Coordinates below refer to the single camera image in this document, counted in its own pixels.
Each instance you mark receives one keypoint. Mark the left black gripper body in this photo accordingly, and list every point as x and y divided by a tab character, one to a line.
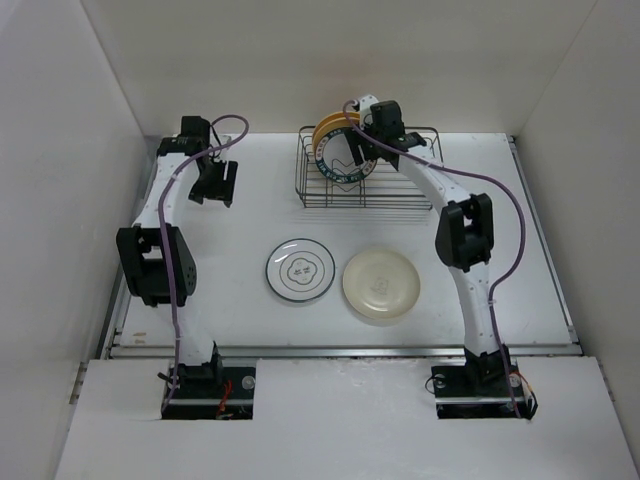
212	183

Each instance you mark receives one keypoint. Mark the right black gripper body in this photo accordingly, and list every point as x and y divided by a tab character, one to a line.
371	150

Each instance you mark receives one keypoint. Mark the metal wire dish rack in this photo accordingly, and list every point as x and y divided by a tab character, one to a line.
384	188

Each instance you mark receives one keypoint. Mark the teal banded lettered plate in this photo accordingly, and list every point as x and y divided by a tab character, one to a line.
339	157

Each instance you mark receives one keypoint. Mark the cream plate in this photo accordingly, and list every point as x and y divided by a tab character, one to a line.
382	285

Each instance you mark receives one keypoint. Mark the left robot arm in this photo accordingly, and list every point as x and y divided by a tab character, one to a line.
157	263

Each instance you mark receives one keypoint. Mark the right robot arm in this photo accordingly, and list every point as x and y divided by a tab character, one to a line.
465	235

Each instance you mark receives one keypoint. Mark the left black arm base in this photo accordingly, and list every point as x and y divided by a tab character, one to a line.
218	390

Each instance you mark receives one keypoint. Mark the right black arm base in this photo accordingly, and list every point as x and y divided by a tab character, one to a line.
456	397

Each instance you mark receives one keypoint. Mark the rear yellow plate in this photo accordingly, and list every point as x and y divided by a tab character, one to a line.
337	116

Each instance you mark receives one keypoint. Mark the yellow plate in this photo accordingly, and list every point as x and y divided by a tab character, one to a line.
337	116
319	134

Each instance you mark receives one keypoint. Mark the front yellow plate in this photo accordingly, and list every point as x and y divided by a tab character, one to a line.
319	134

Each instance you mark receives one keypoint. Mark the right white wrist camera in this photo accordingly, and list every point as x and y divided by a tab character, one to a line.
363	106

